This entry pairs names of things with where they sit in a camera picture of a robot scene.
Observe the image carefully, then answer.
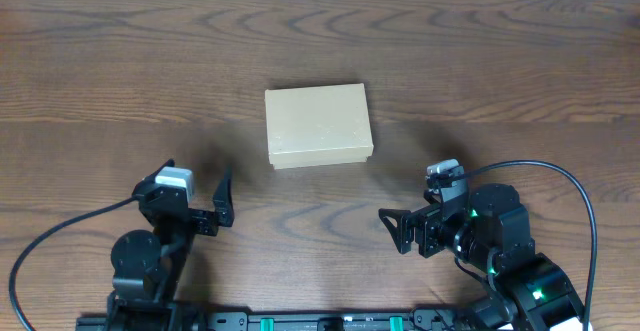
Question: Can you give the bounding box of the cardboard box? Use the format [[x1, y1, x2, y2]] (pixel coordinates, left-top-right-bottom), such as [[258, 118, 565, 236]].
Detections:
[[265, 83, 374, 169]]

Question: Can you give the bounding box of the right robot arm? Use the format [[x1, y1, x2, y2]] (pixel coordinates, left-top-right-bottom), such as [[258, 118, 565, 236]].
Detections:
[[378, 159, 597, 330]]

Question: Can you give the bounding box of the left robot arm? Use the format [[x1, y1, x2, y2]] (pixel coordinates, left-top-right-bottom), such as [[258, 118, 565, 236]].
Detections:
[[105, 159, 234, 330]]

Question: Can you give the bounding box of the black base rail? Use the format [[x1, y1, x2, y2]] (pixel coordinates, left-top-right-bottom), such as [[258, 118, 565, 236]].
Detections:
[[74, 309, 501, 331]]

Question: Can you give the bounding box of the right black cable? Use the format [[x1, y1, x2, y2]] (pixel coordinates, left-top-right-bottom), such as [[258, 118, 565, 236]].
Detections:
[[439, 159, 599, 331]]

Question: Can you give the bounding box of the black cable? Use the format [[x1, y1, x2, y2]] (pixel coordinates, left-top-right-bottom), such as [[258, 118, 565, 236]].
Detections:
[[439, 159, 599, 331], [8, 195, 139, 331]]

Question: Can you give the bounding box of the left black cable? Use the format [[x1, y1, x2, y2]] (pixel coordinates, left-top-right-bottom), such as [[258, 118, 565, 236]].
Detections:
[[8, 195, 139, 331]]

